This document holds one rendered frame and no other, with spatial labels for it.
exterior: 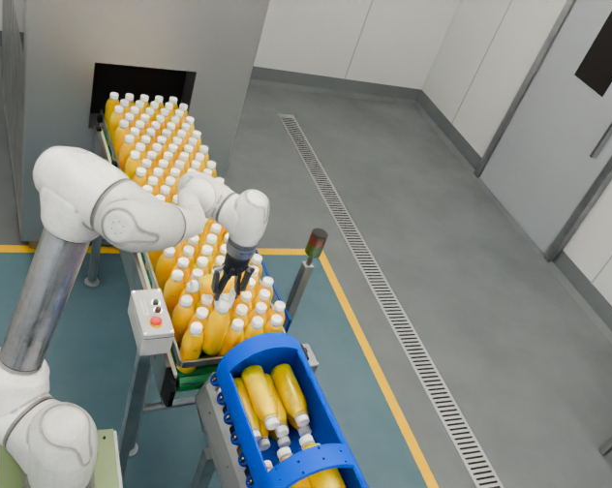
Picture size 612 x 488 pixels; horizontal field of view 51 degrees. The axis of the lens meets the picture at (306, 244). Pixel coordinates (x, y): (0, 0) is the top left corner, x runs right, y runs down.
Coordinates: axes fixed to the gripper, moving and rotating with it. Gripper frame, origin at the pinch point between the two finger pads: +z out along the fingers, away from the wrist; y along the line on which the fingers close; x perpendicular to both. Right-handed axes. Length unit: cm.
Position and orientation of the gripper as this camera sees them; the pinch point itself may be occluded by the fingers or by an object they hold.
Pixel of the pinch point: (225, 299)
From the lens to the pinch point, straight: 206.4
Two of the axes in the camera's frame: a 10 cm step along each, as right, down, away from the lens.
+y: 8.8, -0.3, 4.8
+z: -2.9, 7.5, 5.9
